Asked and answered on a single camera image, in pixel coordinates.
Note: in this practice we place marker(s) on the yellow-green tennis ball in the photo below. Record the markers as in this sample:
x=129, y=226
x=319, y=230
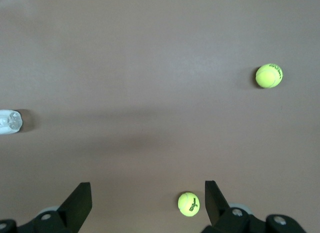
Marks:
x=269, y=75
x=188, y=203

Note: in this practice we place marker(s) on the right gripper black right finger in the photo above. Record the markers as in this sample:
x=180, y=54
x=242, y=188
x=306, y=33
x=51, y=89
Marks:
x=217, y=208

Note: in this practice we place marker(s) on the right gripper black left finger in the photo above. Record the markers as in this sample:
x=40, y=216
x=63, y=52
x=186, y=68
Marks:
x=77, y=208

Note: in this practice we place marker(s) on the white blue tennis ball can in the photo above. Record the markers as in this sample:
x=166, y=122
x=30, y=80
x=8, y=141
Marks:
x=10, y=123

